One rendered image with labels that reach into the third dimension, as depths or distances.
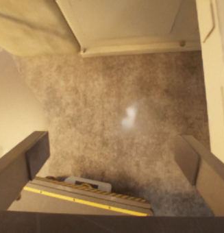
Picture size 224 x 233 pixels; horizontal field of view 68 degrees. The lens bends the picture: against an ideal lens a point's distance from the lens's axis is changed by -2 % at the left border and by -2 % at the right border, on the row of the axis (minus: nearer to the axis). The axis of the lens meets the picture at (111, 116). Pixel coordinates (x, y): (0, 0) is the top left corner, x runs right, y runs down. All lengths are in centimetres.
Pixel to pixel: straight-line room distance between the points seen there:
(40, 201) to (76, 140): 43
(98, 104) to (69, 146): 34
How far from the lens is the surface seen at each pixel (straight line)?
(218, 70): 47
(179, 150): 17
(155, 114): 110
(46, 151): 17
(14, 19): 111
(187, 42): 125
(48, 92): 127
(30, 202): 93
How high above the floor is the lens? 108
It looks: 79 degrees down
